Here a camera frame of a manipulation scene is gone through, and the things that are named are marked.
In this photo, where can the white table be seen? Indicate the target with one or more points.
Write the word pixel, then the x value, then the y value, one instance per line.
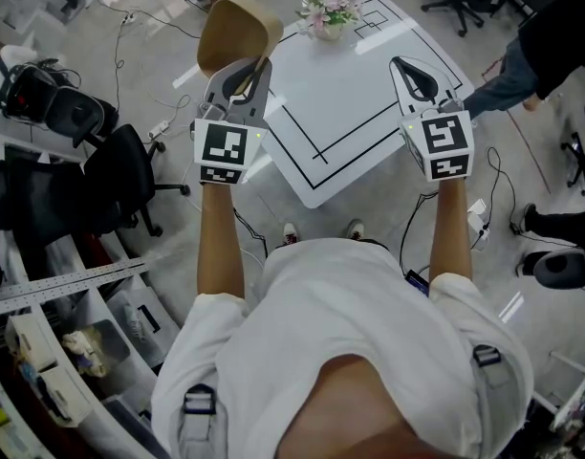
pixel 350 103

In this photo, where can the grey plastic bin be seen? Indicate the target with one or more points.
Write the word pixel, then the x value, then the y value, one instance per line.
pixel 113 342

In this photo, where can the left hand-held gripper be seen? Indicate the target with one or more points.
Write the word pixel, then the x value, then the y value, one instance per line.
pixel 225 148

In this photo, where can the crumpled white cloth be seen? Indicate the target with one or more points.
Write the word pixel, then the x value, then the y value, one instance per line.
pixel 84 349

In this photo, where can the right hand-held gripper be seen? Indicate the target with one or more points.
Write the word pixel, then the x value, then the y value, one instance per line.
pixel 440 141

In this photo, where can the clear plastic bin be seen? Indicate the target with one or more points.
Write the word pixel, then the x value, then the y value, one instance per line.
pixel 154 337

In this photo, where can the white perforated basket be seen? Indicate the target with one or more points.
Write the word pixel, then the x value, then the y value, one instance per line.
pixel 32 340
pixel 65 395

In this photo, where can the dark phone with blue screen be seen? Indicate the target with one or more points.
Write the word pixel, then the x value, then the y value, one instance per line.
pixel 417 282

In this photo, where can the person's right white shoe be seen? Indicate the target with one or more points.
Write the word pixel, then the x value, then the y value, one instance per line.
pixel 355 230

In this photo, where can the person's right forearm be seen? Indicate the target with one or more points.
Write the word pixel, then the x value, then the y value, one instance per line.
pixel 450 227

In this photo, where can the person's white shoe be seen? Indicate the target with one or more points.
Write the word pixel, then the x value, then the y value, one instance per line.
pixel 355 230
pixel 290 234

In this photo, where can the white shelf unit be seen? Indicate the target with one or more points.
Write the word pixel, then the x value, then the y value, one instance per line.
pixel 111 423

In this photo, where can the white power strip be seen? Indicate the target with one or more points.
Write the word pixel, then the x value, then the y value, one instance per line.
pixel 128 17
pixel 158 129

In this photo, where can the perforated metal rail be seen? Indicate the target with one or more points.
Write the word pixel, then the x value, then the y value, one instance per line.
pixel 58 282

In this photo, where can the person's left white shoe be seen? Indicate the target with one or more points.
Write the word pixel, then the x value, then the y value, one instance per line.
pixel 290 234

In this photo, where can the person's white shirt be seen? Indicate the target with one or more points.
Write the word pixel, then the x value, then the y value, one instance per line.
pixel 350 304

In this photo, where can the person's left forearm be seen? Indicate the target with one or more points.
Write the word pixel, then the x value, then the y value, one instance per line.
pixel 221 237

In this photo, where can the pink flowers in white pot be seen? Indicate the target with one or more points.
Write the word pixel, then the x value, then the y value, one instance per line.
pixel 328 15

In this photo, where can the wooden square bowl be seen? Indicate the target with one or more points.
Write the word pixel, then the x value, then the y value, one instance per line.
pixel 230 31

